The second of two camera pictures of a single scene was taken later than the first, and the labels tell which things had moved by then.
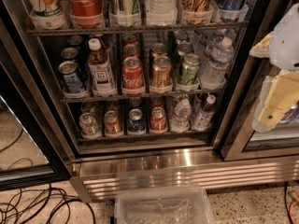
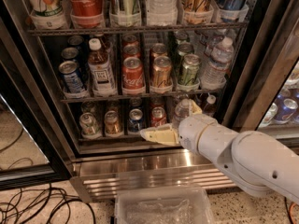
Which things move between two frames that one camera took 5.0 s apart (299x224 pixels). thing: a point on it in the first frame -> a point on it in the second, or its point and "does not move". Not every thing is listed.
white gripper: (286, 44) -> (191, 133)
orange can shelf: (162, 72) does not move
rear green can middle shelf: (181, 37) does not move
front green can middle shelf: (190, 72) does not move
